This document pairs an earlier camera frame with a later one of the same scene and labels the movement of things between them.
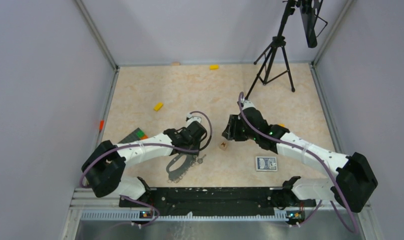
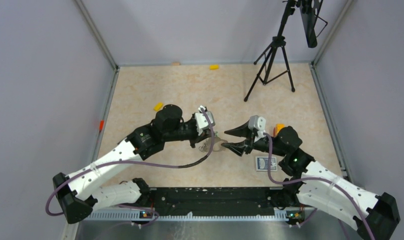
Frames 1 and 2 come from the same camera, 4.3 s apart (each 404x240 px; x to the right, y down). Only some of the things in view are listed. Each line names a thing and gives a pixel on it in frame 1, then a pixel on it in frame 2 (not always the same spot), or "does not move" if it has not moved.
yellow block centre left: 157,106 does not move
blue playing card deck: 266,163 does not move
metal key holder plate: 176,173 to 217,146
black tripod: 275,64 does not move
